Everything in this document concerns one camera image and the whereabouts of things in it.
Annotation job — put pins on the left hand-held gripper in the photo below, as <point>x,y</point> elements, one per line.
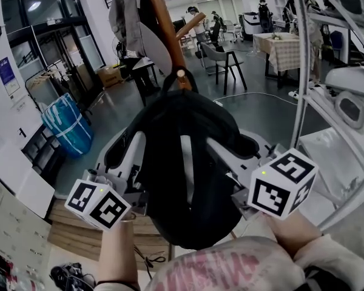
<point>97,205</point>

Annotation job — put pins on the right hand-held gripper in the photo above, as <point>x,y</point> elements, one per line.
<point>279,183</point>

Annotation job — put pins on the black backpack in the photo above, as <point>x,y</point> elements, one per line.
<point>176,117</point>

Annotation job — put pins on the wooden coat stand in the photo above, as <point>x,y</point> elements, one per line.
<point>163,20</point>

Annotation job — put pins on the person's right forearm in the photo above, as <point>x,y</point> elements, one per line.
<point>291,232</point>

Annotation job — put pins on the person's left forearm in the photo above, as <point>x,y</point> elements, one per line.
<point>118,253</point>

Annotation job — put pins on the blue wrapped bundle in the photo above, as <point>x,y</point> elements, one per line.
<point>66,126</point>

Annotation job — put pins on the cardboard box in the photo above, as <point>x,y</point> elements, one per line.
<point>109,77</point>

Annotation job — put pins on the black open shelf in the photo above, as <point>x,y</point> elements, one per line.
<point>39,156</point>

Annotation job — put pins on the white metal shelving unit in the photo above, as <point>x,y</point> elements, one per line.
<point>330,150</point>

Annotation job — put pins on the brown wooden step platform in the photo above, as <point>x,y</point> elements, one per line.
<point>72,238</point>

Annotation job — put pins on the grey chair with black legs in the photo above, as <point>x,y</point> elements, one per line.
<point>218,56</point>

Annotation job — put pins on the white cabinet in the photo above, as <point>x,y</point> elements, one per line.
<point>27,186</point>

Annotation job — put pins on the table with checkered cloth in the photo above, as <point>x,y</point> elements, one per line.
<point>276,50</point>

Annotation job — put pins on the cream sweatshirt with pink print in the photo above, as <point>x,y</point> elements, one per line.
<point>215,268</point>

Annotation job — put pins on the grey hanging garment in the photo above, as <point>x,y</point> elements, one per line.
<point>130,20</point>

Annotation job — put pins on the beige drawer cabinet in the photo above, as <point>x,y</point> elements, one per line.
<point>12,232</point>

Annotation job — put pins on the black framed glass door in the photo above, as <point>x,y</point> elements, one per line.
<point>48,5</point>

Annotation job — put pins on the black clothes rail with hangers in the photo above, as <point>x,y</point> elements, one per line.
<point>42,77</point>

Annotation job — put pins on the blue wall poster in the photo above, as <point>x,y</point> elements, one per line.
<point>4,71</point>

